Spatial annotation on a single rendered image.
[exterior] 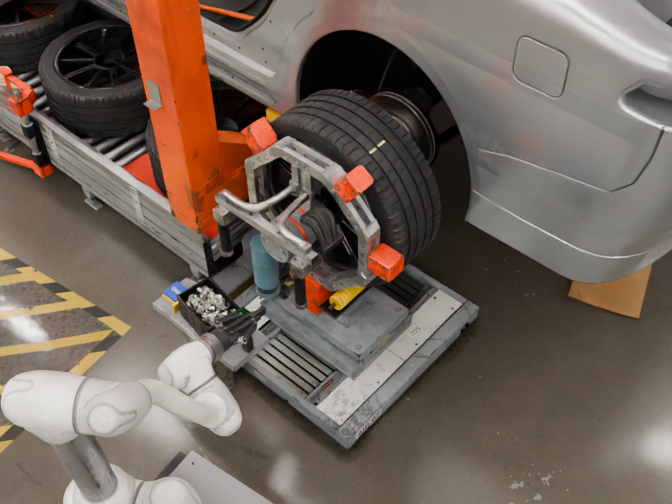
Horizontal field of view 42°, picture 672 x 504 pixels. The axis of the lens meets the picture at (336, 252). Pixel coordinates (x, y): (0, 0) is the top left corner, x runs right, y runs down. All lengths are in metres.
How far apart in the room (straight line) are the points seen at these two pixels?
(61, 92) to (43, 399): 2.30
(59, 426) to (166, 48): 1.24
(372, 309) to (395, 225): 0.79
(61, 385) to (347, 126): 1.19
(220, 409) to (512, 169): 1.15
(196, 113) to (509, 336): 1.59
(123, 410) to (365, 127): 1.20
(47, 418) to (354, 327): 1.57
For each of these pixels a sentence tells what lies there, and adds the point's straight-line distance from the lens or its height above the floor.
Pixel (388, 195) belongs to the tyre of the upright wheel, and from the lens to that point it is 2.68.
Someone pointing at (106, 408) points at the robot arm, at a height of 1.26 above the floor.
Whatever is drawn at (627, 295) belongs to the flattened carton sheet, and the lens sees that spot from 3.94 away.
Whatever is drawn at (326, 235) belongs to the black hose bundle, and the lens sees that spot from 2.62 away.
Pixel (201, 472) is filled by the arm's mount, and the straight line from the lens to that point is 2.88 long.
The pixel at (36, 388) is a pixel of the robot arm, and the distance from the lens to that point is 2.12.
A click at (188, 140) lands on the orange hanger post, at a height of 0.97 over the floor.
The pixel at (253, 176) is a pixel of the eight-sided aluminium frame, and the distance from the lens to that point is 2.96.
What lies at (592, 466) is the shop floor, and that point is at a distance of 3.43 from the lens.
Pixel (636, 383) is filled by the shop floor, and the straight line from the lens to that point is 3.68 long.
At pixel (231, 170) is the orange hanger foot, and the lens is 3.32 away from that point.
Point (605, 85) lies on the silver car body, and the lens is 2.43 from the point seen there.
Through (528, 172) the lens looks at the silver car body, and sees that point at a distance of 2.74.
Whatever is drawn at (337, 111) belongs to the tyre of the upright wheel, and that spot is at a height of 1.18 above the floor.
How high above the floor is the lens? 2.91
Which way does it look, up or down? 48 degrees down
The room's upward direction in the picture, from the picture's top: 1 degrees counter-clockwise
